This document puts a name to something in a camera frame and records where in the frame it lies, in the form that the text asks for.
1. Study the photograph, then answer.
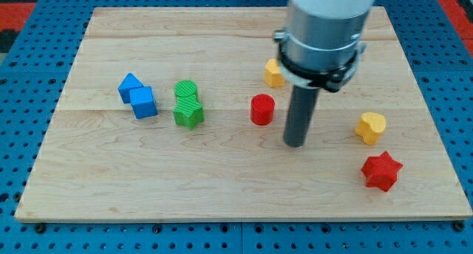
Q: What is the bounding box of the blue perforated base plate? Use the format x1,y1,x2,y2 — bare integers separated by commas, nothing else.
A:
1,0,472,253

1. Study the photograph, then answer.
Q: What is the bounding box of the green cylinder block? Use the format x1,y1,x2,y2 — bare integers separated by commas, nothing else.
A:
174,80,200,102

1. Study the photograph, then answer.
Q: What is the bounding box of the red cylinder block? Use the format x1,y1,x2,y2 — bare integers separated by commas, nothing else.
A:
251,94,275,126

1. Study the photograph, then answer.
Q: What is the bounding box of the yellow pentagon block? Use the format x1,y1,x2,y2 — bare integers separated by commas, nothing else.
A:
264,58,285,88

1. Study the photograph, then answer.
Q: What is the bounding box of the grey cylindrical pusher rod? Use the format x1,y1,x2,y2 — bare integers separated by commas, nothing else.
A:
283,86,319,148

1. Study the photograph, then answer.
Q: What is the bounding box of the red star block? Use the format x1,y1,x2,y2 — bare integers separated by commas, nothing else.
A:
361,151,404,192

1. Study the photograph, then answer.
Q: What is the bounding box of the yellow heart block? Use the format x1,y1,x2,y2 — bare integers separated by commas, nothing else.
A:
355,112,387,145

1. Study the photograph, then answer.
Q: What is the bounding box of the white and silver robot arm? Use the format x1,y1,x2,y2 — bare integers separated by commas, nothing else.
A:
273,0,375,92

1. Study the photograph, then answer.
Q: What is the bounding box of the blue cube block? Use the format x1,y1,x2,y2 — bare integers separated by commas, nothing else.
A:
129,86,157,119

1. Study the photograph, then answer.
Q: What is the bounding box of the green star block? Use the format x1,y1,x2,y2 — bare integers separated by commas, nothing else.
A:
173,95,205,130

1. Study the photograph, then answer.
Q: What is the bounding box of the light wooden board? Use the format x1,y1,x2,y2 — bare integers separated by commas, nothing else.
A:
16,7,472,223

